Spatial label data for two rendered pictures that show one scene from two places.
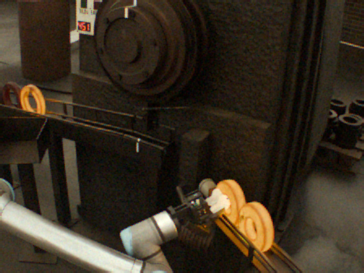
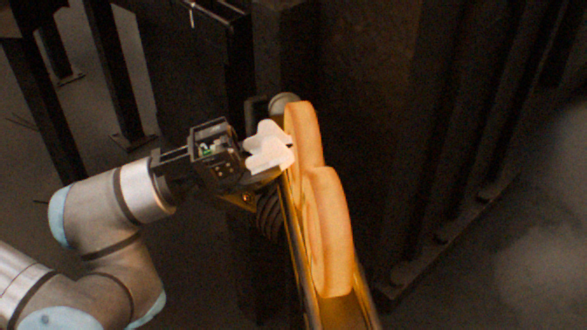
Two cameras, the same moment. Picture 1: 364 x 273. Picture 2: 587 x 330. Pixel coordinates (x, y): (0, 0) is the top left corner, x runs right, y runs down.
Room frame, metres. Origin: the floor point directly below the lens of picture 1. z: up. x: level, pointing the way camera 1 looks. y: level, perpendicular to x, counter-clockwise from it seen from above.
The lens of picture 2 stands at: (0.55, -0.30, 1.21)
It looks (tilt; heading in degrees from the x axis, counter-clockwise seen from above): 44 degrees down; 16
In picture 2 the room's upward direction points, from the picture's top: straight up
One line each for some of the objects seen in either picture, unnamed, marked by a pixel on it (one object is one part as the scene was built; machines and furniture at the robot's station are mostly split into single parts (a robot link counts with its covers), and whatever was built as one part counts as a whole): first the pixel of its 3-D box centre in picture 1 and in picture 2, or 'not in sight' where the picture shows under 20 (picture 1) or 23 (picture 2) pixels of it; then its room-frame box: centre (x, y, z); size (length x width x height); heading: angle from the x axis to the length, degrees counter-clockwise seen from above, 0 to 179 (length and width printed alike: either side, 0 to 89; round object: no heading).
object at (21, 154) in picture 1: (26, 195); (33, 93); (1.48, 0.72, 0.36); 0.26 x 0.20 x 0.72; 95
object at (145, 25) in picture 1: (128, 45); not in sight; (1.39, 0.20, 1.11); 0.28 x 0.06 x 0.28; 60
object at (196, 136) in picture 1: (195, 161); (286, 53); (1.37, -0.06, 0.68); 0.11 x 0.08 x 0.24; 150
